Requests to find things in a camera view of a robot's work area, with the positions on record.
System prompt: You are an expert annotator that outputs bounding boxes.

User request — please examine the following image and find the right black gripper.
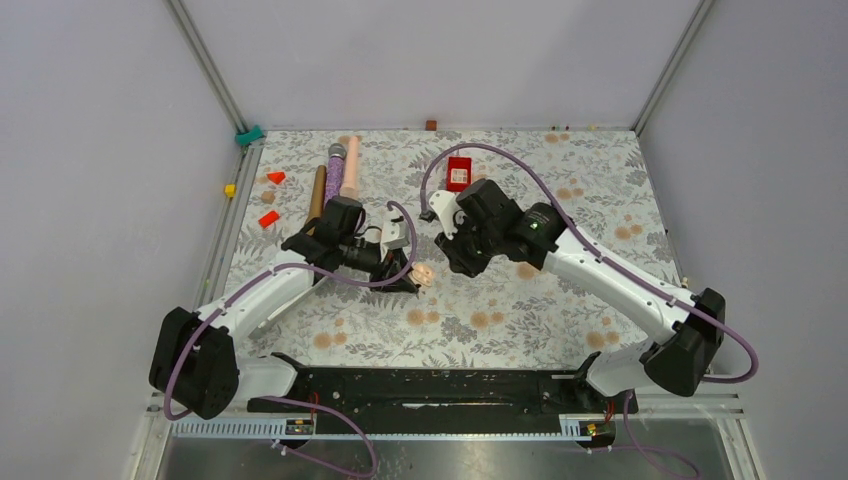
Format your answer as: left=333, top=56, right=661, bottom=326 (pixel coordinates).
left=435, top=213, right=502, bottom=279

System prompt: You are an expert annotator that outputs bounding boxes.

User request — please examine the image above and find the beige earbud charging case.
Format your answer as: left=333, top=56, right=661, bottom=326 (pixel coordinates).
left=410, top=263, right=436, bottom=288

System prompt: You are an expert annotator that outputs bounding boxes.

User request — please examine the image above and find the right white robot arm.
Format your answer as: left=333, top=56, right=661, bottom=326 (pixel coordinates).
left=423, top=180, right=726, bottom=412

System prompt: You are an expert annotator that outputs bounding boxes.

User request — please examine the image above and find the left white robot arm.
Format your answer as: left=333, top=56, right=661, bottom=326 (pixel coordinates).
left=148, top=196, right=417, bottom=421

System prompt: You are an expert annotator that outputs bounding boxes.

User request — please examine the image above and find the pink microphone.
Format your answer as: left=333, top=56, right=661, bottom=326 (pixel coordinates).
left=339, top=136, right=360, bottom=200

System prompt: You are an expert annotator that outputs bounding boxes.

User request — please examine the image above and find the red small box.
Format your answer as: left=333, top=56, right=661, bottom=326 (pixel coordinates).
left=445, top=156, right=472, bottom=193

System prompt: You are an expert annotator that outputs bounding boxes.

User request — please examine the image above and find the brown microphone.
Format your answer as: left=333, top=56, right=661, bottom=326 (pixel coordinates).
left=306, top=165, right=327, bottom=224

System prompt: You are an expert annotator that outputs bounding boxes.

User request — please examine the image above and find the purple glitter microphone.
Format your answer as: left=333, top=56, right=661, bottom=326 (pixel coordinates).
left=323, top=143, right=347, bottom=203

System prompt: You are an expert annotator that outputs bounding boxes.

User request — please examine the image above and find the red flat block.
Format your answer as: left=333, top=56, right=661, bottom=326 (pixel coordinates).
left=258, top=211, right=280, bottom=229

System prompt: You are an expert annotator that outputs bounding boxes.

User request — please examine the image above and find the floral patterned table mat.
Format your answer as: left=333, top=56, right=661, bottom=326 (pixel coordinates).
left=225, top=130, right=679, bottom=369

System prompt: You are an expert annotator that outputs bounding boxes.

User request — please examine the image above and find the red triangular block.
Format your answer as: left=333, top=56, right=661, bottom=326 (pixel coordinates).
left=266, top=171, right=286, bottom=185

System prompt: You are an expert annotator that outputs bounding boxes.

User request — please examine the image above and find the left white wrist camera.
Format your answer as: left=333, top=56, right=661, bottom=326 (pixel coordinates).
left=380, top=212, right=411, bottom=252

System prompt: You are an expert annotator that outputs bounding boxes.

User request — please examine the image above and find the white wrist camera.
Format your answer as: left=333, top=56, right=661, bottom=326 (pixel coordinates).
left=428, top=190, right=465, bottom=240
left=380, top=212, right=411, bottom=252

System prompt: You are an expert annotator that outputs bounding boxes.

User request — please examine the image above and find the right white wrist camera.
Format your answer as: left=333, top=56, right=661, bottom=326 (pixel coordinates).
left=428, top=190, right=465, bottom=240

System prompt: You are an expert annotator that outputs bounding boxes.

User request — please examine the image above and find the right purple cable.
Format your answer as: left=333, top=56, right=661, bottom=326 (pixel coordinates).
left=419, top=143, right=761, bottom=480

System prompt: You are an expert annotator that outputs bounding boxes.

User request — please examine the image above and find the purple cable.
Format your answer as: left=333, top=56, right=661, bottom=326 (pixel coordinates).
left=162, top=201, right=419, bottom=480
left=419, top=143, right=761, bottom=480

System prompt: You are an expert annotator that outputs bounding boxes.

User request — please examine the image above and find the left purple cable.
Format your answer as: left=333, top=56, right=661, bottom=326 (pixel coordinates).
left=162, top=201, right=419, bottom=480

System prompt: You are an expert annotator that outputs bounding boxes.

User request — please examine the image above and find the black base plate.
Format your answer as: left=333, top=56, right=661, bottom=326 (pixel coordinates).
left=247, top=367, right=625, bottom=435

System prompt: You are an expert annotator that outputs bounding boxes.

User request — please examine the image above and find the slotted cable duct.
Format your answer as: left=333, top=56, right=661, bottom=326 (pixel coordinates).
left=168, top=415, right=607, bottom=443

